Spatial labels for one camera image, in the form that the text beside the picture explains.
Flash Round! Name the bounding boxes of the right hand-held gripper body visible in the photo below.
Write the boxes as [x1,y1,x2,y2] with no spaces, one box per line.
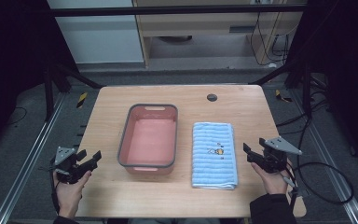
[258,135,303,175]

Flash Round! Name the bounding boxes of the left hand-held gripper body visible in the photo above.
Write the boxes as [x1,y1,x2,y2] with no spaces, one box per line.
[51,146,91,185]

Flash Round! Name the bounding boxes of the blue striped towel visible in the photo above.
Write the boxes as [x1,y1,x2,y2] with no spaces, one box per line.
[191,121,240,190]

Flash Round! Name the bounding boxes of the pink plastic basin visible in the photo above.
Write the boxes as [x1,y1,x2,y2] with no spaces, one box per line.
[117,103,179,175]

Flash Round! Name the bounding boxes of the person's right hand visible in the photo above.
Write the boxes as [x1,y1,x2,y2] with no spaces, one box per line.
[250,158,295,196]

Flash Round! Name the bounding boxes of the person's left hand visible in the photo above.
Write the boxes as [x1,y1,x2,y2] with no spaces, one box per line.
[52,169,92,220]

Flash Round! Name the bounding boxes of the black sleeve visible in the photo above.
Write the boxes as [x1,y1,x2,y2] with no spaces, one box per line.
[249,193,297,224]
[53,215,79,224]

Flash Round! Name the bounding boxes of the yellow black striped tape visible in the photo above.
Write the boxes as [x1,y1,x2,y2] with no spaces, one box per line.
[275,89,293,104]
[76,91,89,109]

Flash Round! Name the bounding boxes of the black metal stand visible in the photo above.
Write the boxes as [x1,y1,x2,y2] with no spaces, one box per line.
[43,60,106,122]
[248,59,327,119]

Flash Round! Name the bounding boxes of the black curtain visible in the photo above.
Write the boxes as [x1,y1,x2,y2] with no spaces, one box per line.
[283,0,358,175]
[0,0,77,157]

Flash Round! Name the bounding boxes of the white cabinet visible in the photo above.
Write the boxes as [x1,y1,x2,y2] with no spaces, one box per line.
[46,0,145,65]

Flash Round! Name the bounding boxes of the wooden cabinet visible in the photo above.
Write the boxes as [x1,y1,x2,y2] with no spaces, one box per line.
[131,0,308,68]

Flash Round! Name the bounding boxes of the black metal bar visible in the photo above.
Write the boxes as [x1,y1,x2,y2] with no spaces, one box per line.
[43,4,307,18]

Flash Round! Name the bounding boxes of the aluminium floor rail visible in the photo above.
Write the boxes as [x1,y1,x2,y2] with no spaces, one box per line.
[0,92,67,224]
[288,88,358,224]

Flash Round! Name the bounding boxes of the black floor cable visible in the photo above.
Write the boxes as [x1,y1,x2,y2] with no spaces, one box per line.
[6,106,28,126]

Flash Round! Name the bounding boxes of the hanging black cables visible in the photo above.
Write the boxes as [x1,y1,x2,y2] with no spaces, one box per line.
[250,12,293,68]

